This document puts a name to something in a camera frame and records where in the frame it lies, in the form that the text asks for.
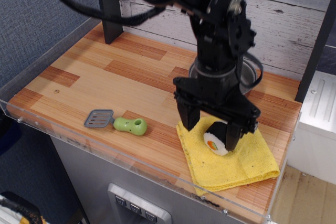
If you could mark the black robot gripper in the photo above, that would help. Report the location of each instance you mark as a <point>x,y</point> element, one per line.
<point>216,98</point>

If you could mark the plush sushi roll toy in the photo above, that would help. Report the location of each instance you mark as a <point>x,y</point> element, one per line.
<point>215,138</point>

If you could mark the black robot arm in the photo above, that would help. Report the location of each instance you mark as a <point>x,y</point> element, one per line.
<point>224,37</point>

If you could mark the yellow folded cloth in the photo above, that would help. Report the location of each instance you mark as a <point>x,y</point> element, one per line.
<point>251,161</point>

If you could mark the small steel pot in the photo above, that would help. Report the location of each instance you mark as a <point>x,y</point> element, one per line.
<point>246,73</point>

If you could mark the white ribbed box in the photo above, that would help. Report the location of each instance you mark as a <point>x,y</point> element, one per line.
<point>312,150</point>

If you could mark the silver dispenser button panel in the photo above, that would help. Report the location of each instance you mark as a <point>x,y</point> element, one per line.
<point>130,208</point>

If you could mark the silver toy fridge cabinet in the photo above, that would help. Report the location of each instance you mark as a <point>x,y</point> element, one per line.
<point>154,187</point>

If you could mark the toy spatula green handle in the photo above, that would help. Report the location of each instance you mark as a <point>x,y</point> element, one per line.
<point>100,118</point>

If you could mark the black vertical post right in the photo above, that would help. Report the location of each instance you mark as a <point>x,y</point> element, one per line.
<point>316,54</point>

